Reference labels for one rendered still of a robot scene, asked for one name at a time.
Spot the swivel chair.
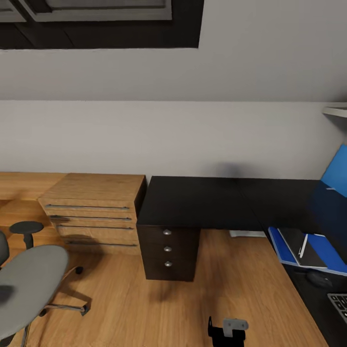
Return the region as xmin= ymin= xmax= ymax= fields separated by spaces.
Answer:
xmin=0 ymin=221 xmax=88 ymax=347

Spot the folder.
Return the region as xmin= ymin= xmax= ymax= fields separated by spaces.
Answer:
xmin=267 ymin=227 xmax=347 ymax=276

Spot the notebook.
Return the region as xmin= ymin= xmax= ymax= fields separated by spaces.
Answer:
xmin=277 ymin=228 xmax=327 ymax=268

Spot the keyboard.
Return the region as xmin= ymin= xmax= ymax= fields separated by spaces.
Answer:
xmin=327 ymin=294 xmax=347 ymax=323

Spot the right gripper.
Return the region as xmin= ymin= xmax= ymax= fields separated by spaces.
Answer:
xmin=208 ymin=316 xmax=244 ymax=347

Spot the pen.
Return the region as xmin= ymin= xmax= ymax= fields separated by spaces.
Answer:
xmin=299 ymin=235 xmax=307 ymax=258

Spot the mouse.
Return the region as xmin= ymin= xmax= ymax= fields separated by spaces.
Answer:
xmin=306 ymin=271 xmax=332 ymax=288

